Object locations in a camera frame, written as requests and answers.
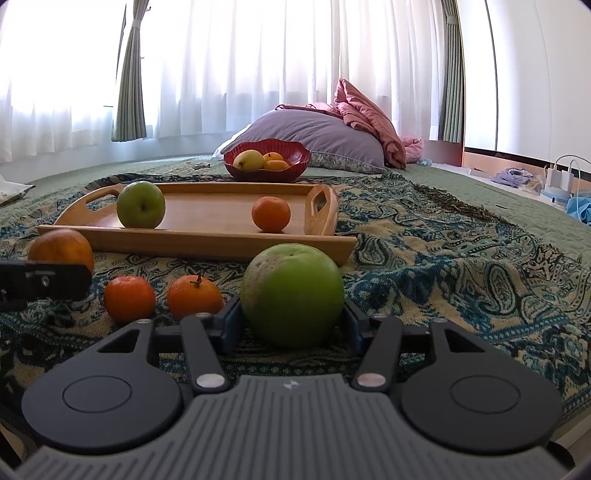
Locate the purple pillow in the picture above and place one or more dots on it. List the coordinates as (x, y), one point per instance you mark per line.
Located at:
(323, 134)

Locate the pink ruffled cloth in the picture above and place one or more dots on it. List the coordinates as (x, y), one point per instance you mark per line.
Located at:
(413, 147)

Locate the green quilted bedspread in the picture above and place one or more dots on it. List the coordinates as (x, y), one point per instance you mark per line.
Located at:
(531, 217)

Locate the yellow mango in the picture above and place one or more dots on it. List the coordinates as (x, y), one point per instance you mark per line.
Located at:
(248, 160)

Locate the floral pillow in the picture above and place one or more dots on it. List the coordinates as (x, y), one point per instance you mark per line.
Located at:
(346, 162)

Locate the purple cloth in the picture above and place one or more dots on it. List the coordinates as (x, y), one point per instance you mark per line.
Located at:
(510, 177)

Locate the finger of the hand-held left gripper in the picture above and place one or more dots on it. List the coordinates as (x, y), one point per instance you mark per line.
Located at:
(41, 281)

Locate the green curtain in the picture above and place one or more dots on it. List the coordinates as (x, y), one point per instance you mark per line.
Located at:
(452, 69)
(131, 69)

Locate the red bowl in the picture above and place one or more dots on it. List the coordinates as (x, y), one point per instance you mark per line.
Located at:
(258, 176)

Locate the orange mandarin with stem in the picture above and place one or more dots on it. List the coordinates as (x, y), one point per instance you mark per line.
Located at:
(194, 299)

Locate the wooden tray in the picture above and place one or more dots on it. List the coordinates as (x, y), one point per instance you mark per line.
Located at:
(207, 217)

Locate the white sheer curtain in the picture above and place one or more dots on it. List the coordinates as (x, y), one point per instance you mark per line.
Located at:
(254, 55)

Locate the wooden side shelf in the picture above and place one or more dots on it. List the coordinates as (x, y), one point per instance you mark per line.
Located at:
(485, 162)

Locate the newspaper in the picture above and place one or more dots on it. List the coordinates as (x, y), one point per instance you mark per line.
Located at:
(11, 189)

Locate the blue cloth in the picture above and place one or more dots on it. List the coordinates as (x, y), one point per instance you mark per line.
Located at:
(579, 210)

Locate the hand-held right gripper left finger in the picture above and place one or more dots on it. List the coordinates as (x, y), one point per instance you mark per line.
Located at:
(231, 323)

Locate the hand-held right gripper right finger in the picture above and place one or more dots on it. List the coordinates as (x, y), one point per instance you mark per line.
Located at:
(355, 323)

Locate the pink duvet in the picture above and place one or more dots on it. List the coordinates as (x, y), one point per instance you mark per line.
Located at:
(369, 115)

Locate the large green pomelo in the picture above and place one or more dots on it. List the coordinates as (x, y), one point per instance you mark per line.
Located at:
(291, 295)

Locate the large orange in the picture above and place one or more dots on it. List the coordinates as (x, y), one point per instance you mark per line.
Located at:
(60, 247)

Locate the white power adapter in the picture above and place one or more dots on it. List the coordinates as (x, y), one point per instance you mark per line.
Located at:
(561, 180)

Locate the teal paisley throw blanket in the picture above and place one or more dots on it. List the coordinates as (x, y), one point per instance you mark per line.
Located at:
(461, 258)

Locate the green apple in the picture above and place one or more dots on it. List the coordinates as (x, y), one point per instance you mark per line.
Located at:
(141, 204)

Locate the white wardrobe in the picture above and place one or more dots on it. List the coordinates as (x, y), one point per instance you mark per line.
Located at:
(531, 69)

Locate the small orange fruit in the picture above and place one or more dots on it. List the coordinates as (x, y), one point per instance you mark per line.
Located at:
(272, 157)
(277, 165)

